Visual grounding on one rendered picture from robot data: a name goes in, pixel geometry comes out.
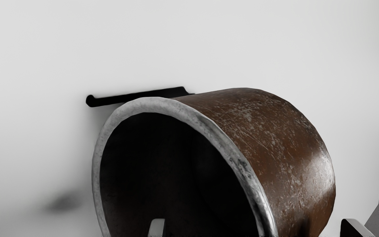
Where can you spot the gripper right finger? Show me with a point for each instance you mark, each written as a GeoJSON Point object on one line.
{"type": "Point", "coordinates": [352, 229]}

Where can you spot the brown mug with grey rim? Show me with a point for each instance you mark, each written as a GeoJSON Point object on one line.
{"type": "Point", "coordinates": [275, 148]}

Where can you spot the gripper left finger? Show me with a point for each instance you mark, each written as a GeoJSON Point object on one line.
{"type": "Point", "coordinates": [157, 228]}

